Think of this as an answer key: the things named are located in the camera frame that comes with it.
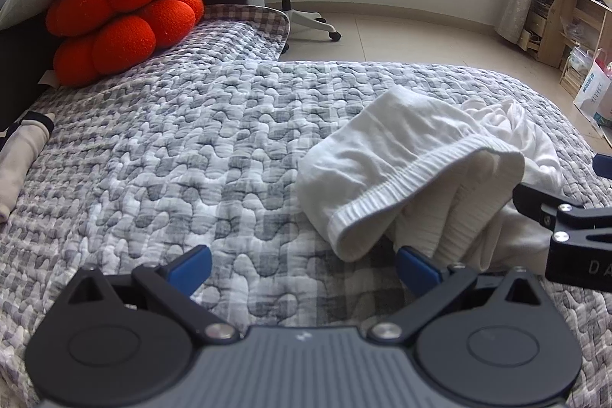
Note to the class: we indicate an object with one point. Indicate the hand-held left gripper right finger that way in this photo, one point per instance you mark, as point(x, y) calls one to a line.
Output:
point(416, 267)

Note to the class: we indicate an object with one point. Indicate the wooden shelf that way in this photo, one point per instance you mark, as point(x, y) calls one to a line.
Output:
point(559, 21)

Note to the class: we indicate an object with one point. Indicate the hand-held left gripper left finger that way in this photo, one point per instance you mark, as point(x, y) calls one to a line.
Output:
point(191, 267)

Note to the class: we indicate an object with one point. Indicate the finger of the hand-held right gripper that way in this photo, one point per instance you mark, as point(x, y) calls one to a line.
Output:
point(605, 166)
point(535, 202)

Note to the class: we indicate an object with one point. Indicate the white paper bag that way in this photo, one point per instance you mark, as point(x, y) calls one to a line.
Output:
point(593, 87)

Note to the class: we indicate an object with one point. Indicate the grey checked quilted blanket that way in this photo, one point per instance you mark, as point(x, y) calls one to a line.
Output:
point(191, 140)

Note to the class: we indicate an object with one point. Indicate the beige garment with black trim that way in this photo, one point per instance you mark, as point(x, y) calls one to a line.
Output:
point(19, 159)

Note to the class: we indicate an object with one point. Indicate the white pants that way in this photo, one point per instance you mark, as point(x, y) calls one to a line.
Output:
point(406, 140)

